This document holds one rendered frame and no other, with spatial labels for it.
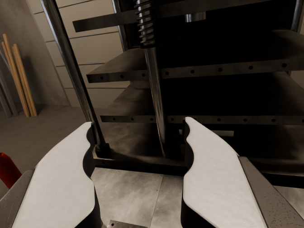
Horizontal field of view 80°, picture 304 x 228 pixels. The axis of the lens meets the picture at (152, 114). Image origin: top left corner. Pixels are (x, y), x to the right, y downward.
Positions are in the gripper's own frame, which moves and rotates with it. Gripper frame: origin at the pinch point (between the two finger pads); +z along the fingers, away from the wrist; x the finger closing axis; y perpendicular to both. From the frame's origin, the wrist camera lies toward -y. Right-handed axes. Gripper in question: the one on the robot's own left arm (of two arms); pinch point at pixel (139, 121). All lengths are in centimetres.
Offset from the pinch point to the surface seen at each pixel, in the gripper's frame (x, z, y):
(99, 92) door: -80, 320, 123
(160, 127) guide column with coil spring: 9, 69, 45
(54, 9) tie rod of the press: -35, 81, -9
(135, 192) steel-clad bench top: -5, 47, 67
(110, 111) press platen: -19, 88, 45
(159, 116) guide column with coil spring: 9, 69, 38
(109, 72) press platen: -15, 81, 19
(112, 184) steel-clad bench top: -17, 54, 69
